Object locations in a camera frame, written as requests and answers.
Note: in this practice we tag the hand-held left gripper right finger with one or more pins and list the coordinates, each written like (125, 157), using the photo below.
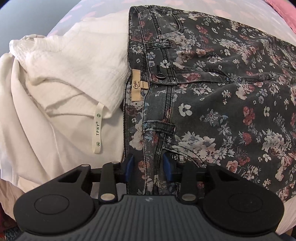
(167, 169)

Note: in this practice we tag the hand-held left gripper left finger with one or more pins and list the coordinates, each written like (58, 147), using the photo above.
(129, 169)

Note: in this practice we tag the dark floral pants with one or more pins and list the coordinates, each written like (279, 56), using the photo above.
(219, 92)

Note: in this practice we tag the white smooth garment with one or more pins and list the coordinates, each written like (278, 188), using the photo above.
(46, 143)

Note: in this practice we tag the beige garment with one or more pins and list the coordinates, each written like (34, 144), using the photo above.
(9, 192)

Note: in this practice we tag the white textured garment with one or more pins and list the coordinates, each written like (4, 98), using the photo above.
(69, 58)

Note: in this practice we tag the pink polka dot bed sheet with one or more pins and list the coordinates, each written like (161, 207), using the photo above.
(104, 7)

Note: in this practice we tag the pink blanket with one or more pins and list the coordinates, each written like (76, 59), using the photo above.
(284, 9)

